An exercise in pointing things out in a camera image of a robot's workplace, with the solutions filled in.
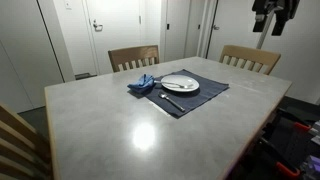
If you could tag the white slanted pole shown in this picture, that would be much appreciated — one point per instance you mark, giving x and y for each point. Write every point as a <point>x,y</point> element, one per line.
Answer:
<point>263,36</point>

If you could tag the narrow white door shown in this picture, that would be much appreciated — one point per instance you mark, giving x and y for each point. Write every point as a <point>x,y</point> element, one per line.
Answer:
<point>178,33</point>

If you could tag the white wall light switch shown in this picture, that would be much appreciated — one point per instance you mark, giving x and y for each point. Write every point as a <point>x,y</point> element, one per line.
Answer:
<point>68,4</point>

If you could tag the black door latch plate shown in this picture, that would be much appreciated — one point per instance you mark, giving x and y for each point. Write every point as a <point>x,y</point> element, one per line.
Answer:
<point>168,26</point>

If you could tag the wooden slat-back chair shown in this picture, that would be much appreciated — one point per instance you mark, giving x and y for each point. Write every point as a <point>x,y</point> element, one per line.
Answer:
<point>250,53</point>
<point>16,133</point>
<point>133,53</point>

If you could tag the purple object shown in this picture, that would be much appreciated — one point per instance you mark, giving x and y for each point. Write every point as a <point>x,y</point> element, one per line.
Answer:
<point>313,163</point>

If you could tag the dark blue fabric placemat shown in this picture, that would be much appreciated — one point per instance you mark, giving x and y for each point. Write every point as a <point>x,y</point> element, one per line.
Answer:
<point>208,88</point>

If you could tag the white round plate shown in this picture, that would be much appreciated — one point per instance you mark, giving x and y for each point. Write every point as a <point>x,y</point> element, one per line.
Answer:
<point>178,78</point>

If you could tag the crumpled blue cloth napkin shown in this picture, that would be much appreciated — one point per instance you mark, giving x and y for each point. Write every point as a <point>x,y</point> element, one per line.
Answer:
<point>141,85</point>

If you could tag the black metal cart frame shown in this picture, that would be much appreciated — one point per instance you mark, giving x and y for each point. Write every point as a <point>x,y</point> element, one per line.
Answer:
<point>290,143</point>

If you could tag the silver fork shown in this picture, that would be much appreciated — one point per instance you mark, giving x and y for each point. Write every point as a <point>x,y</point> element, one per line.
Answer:
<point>170,83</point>
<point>171,101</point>

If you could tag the white closet door panel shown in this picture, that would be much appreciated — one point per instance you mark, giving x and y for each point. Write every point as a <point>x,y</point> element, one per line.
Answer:
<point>23,50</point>

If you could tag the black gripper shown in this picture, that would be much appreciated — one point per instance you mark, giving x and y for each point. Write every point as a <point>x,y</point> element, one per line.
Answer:
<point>290,6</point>

